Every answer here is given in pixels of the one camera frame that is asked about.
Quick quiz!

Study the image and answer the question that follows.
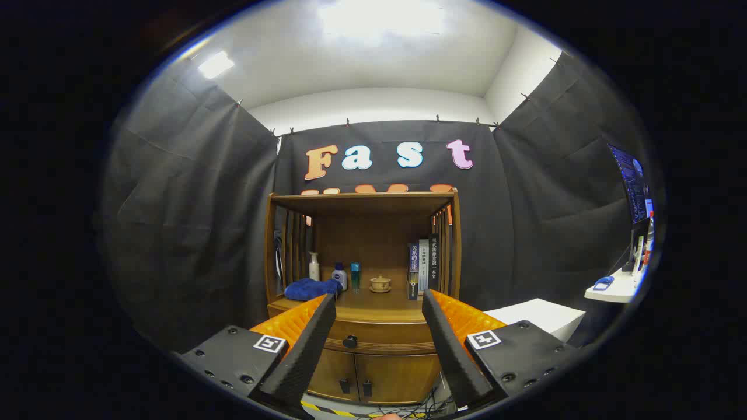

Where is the blue towel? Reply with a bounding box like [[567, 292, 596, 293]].
[[284, 278, 343, 302]]

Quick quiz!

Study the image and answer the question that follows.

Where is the black backdrop cloth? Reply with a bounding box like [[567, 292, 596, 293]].
[[100, 50, 654, 354]]

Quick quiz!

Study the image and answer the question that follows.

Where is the dark blue book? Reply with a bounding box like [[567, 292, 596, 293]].
[[407, 243, 420, 300]]

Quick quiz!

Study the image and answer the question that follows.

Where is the computer monitor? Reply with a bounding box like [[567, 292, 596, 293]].
[[608, 143, 655, 274]]

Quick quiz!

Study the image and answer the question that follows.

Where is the white box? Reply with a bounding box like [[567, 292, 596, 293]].
[[483, 298, 586, 344]]

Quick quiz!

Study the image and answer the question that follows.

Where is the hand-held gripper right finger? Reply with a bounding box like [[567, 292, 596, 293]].
[[421, 289, 581, 412]]

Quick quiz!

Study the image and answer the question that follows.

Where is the wide wooden cabinet door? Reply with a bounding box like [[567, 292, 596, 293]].
[[355, 353, 441, 405]]

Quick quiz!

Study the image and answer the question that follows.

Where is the white side desk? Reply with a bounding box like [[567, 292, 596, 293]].
[[585, 267, 643, 303]]

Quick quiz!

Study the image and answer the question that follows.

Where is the black book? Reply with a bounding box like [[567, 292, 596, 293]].
[[428, 234, 440, 291]]

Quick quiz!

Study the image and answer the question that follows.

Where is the tangle of cables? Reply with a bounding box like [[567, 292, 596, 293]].
[[373, 388, 453, 419]]

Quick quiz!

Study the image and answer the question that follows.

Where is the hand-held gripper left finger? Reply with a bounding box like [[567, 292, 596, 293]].
[[173, 293, 338, 420]]

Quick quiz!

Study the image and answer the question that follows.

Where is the narrow wooden cabinet door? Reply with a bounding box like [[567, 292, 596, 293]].
[[309, 349, 358, 402]]

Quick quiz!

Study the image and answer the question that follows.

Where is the wooden drawer with black knob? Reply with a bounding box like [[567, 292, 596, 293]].
[[324, 320, 437, 355]]

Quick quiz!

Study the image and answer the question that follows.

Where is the pale grey book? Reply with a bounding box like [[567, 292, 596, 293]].
[[418, 239, 430, 294]]

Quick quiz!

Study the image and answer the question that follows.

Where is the wooden countertop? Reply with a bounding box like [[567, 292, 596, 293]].
[[268, 289, 435, 324]]

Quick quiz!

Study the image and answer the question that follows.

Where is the wooden cabinet with shelf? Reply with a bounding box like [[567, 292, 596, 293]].
[[264, 188, 463, 406]]

